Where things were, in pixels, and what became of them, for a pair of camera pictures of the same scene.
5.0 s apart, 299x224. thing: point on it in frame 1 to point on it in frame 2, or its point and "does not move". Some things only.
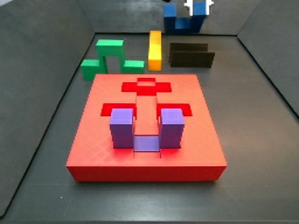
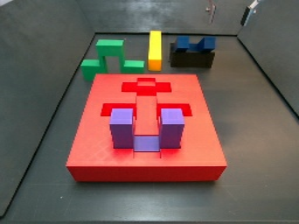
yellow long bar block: (154, 54) does not move
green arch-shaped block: (110, 48) does not move
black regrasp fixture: (191, 55) does not move
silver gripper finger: (191, 6) to (210, 10)
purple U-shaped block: (171, 131) does not move
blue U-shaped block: (183, 25) to (206, 45)
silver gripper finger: (208, 3) to (250, 9)
